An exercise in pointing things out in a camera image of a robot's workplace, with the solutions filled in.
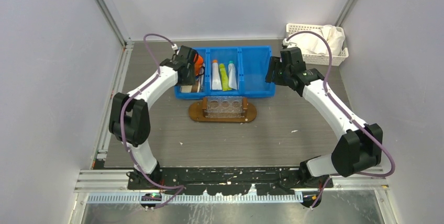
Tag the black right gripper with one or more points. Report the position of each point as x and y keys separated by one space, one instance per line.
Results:
x=275 y=64

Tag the white toothpaste tube orange cap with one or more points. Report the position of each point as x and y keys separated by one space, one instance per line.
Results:
x=216 y=81

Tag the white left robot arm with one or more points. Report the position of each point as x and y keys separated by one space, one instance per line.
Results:
x=129 y=118

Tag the white crumpled cloth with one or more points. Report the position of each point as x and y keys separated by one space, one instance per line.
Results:
x=311 y=44

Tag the silver metal cup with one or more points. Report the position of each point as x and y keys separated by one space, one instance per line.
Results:
x=195 y=88

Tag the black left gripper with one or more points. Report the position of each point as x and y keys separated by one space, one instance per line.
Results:
x=191 y=80

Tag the aluminium frame rail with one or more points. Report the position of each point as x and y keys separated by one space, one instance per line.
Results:
x=113 y=19

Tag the yellow-green toothpaste tube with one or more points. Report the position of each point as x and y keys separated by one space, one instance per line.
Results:
x=224 y=78

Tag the white plastic basket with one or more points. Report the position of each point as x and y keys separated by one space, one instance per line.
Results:
x=314 y=58

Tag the blue plastic divided bin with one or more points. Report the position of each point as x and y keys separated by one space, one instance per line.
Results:
x=251 y=64

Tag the brown wooden oval tray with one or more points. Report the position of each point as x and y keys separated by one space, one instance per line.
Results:
x=197 y=113

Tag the clear textured toothbrush holder rack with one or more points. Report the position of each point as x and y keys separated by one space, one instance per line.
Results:
x=224 y=107

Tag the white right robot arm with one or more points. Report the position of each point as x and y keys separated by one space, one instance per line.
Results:
x=358 y=146

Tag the orange plastic mug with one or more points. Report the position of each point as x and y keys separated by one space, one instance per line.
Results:
x=198 y=63

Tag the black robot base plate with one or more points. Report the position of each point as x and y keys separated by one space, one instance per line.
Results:
x=228 y=181

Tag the white toothpaste tube green cap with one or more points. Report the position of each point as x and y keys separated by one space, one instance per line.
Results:
x=232 y=76

